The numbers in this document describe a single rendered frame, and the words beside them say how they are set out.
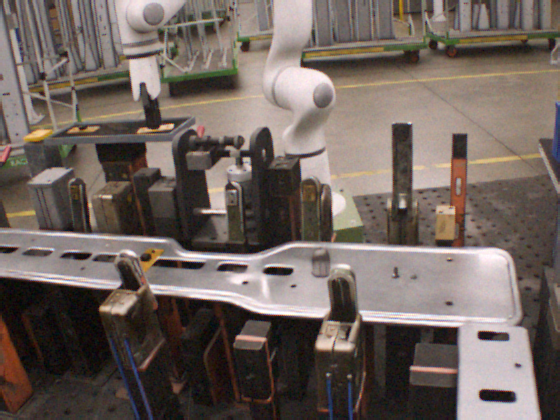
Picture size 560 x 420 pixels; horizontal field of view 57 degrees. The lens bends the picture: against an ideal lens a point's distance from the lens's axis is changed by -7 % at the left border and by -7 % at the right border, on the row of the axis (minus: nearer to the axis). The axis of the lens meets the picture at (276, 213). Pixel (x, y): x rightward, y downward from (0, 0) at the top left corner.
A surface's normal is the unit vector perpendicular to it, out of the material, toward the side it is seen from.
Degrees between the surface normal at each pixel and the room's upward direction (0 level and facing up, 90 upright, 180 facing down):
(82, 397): 0
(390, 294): 0
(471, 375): 0
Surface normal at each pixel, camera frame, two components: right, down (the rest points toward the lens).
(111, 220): -0.28, 0.43
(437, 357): -0.11, -0.90
